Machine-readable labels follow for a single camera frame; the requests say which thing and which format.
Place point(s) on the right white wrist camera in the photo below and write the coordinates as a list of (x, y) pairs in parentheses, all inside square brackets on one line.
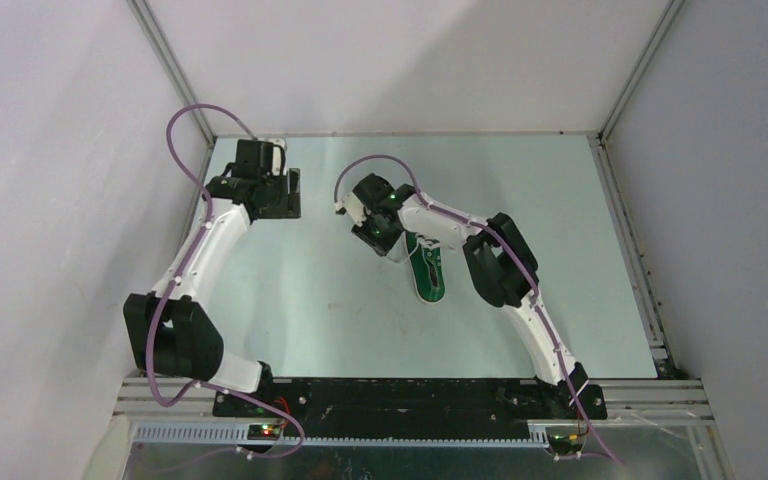
[(352, 206)]

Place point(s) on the green canvas sneaker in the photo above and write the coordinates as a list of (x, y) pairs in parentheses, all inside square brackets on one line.
[(427, 275)]

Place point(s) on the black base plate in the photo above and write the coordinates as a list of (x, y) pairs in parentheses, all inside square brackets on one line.
[(460, 409)]

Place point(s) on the left controller board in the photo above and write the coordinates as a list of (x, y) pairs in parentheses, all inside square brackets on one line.
[(264, 432)]

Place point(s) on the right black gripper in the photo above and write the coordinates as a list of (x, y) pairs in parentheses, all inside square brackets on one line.
[(382, 246)]

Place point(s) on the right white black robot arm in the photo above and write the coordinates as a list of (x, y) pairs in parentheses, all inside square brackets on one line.
[(501, 266)]

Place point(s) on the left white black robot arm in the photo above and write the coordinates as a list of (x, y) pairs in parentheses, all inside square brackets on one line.
[(169, 328)]

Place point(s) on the right controller board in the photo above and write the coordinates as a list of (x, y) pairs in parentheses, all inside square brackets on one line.
[(566, 445)]

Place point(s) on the controller board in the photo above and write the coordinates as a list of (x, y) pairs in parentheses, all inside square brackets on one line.
[(566, 445), (264, 432)]

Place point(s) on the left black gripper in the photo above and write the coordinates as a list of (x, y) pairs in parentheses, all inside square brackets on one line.
[(289, 189)]

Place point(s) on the grey slotted cable duct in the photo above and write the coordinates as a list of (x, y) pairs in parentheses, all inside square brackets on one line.
[(230, 434)]

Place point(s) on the white shoelace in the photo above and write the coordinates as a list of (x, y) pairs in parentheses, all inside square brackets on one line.
[(413, 243)]

